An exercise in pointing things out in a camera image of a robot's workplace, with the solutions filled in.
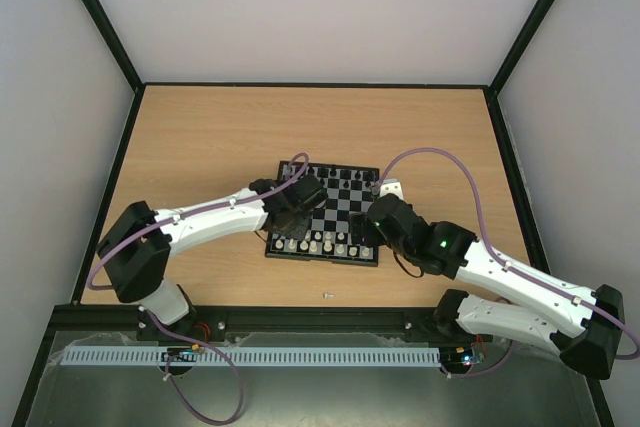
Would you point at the black white chessboard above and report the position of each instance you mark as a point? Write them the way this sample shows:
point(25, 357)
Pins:
point(333, 216)

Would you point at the black aluminium frame rail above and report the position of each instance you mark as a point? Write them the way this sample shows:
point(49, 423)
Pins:
point(320, 319)

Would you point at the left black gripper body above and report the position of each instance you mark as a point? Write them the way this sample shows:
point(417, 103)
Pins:
point(295, 229)

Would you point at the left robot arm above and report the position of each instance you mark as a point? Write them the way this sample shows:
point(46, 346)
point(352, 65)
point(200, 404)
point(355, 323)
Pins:
point(136, 250)

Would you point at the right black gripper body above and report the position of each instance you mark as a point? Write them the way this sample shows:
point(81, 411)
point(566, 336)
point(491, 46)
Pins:
point(360, 229)

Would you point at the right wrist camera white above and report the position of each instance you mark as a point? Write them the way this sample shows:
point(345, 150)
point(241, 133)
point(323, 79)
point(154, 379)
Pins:
point(391, 187)

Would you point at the light blue cable duct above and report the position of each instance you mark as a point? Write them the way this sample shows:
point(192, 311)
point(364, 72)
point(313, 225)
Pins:
point(252, 357)

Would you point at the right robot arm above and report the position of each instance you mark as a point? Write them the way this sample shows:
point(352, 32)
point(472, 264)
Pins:
point(579, 325)

